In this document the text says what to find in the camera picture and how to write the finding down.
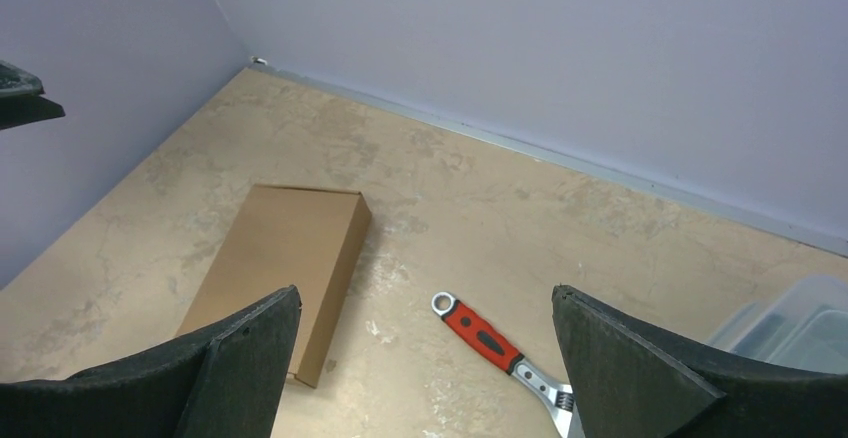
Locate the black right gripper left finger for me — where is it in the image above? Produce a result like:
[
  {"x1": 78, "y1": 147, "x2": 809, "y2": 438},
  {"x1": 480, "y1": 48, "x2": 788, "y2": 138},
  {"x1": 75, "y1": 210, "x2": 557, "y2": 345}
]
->
[{"x1": 1, "y1": 286, "x2": 301, "y2": 437}]

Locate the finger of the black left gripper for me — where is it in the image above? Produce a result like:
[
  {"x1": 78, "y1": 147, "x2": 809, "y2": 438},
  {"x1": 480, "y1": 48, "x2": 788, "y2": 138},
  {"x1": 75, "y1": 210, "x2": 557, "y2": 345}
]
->
[{"x1": 1, "y1": 61, "x2": 66, "y2": 130}]

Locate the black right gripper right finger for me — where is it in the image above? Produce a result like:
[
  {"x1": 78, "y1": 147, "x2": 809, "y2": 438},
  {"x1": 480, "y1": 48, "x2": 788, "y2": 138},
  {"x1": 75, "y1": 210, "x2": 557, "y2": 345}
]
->
[{"x1": 552, "y1": 285, "x2": 847, "y2": 437}]

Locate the brown cardboard box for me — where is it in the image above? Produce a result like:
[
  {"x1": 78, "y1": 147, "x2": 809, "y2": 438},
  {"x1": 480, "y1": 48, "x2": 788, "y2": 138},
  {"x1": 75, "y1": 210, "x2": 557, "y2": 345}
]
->
[{"x1": 177, "y1": 184, "x2": 372, "y2": 388}]

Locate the clear plastic storage bin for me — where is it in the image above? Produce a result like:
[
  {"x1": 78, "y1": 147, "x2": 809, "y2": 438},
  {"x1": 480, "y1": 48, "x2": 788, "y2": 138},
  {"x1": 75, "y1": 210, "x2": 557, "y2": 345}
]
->
[{"x1": 706, "y1": 275, "x2": 847, "y2": 374}]

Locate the red handled adjustable wrench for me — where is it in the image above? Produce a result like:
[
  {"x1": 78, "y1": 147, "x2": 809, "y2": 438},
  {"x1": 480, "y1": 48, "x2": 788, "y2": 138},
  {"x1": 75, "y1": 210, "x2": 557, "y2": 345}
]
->
[{"x1": 431, "y1": 291, "x2": 575, "y2": 437}]

